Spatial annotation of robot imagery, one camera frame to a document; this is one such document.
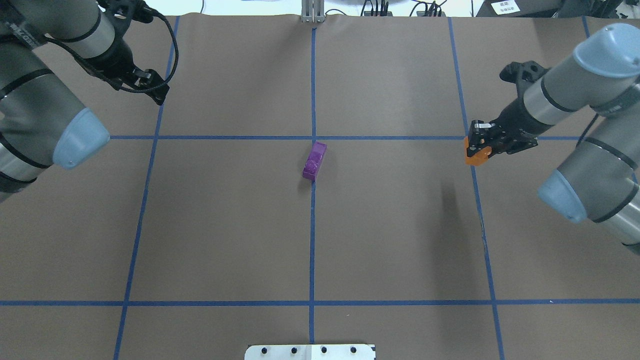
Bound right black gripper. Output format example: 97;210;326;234
469;100;538;160

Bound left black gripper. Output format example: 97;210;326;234
80;38;170;106

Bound orange trapezoid block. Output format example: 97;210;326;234
464;136;493;166

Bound purple trapezoid block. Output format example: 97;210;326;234
302;141;328;182

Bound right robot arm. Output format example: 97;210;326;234
464;22;640;255

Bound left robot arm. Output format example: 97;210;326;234
0;0;179;201

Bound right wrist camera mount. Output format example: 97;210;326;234
499;61;549;98

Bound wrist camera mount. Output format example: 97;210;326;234
96;0;157;24
499;61;549;98

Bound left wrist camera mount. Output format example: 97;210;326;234
96;0;157;24

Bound aluminium frame post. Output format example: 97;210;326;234
300;0;326;24

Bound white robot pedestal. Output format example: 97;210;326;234
244;344;377;360

